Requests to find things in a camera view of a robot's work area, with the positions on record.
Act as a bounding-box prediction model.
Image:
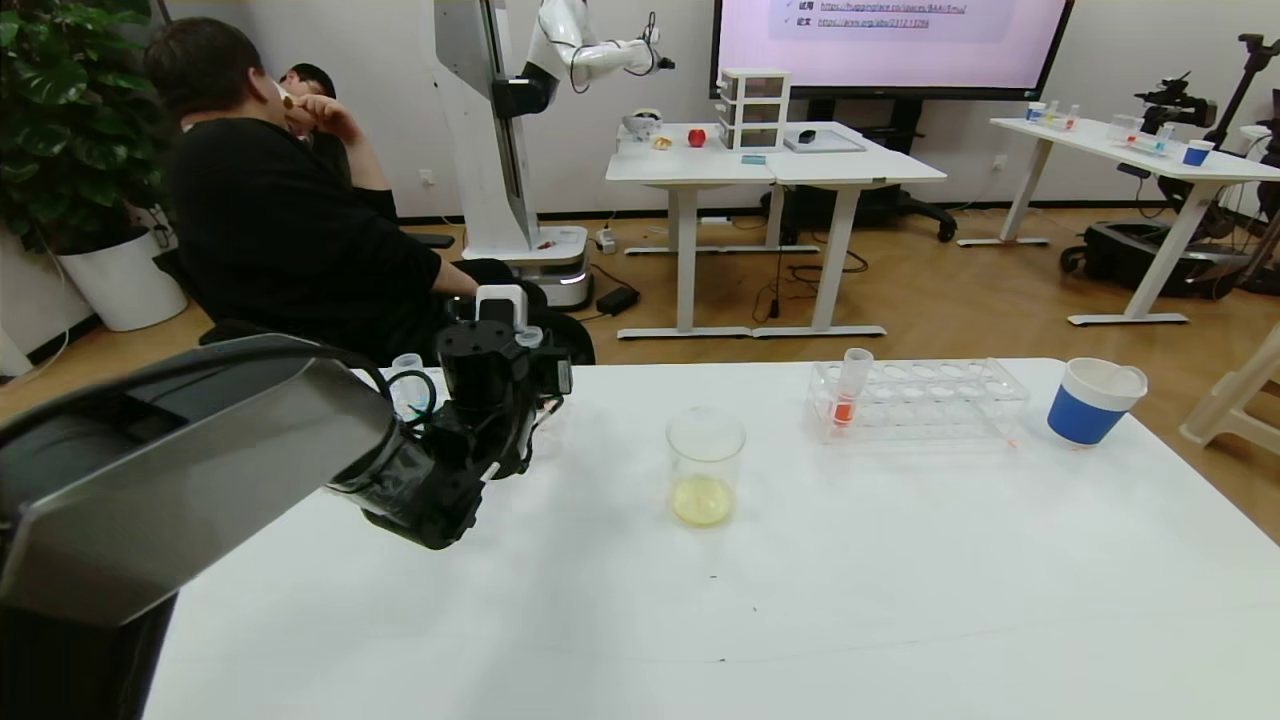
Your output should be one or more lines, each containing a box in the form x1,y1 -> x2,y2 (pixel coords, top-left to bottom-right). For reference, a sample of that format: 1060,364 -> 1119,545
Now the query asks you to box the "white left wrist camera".
475,285 -> 529,331

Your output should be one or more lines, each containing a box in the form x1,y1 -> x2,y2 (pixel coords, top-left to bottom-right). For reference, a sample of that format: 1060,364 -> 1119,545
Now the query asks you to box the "black camera rig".
1135,72 -> 1219,131

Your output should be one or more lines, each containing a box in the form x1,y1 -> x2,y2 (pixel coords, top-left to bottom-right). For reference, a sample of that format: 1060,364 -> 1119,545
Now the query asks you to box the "white wheeled robot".
433,0 -> 676,311

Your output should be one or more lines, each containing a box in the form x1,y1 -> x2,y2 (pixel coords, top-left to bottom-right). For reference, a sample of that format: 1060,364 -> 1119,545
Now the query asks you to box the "long white desk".
957,117 -> 1280,327

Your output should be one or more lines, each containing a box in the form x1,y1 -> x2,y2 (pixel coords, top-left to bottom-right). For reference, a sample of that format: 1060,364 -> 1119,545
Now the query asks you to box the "white plant pot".
58,228 -> 189,333

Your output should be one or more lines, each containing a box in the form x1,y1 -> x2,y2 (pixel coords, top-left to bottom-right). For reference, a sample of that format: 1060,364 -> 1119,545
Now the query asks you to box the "person in black sweater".
145,17 -> 596,366

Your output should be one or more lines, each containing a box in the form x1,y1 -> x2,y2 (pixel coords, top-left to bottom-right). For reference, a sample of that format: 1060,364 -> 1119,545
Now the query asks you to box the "white standing desk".
765,123 -> 948,339
605,123 -> 791,341

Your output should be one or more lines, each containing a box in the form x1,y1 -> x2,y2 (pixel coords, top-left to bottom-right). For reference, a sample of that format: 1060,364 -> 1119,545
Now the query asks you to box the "black display stand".
765,97 -> 956,246

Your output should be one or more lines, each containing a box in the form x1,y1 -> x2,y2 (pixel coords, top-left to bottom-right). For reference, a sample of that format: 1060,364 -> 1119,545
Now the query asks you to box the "person in white shirt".
280,63 -> 338,101

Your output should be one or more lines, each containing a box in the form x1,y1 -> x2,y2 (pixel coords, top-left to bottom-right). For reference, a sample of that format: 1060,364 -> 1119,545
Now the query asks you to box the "blue pigment test tube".
390,353 -> 429,421

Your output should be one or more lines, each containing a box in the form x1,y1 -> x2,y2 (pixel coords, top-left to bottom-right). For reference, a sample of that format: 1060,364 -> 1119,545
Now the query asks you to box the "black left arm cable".
0,340 -> 441,451

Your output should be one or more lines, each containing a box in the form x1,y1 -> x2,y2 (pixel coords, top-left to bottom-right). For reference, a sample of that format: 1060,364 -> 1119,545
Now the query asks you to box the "grey flat tablet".
783,128 -> 867,154

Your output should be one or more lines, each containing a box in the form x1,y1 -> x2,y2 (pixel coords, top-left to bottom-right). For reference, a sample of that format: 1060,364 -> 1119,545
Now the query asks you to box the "large wall display screen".
710,0 -> 1076,101

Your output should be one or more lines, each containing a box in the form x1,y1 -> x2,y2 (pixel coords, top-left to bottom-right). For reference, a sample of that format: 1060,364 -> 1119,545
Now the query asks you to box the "green leafy plant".
0,0 -> 181,251

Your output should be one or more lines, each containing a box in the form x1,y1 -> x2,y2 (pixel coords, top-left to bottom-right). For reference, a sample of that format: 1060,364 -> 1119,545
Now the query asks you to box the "white drawer organizer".
717,68 -> 793,153

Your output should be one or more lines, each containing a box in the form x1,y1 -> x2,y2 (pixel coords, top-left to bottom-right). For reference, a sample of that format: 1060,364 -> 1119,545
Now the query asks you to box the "black tripod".
1215,35 -> 1280,191

